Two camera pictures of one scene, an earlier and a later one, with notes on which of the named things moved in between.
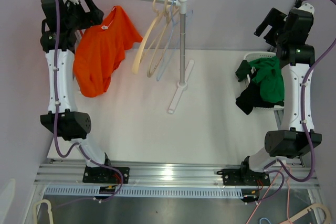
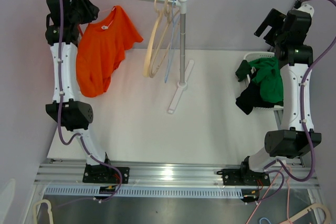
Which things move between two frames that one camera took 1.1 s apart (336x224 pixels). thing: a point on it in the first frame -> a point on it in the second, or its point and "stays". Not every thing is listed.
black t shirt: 251,97 stays
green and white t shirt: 243,71 stays
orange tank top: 100,49 stays
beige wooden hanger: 146,35 -> 154,32
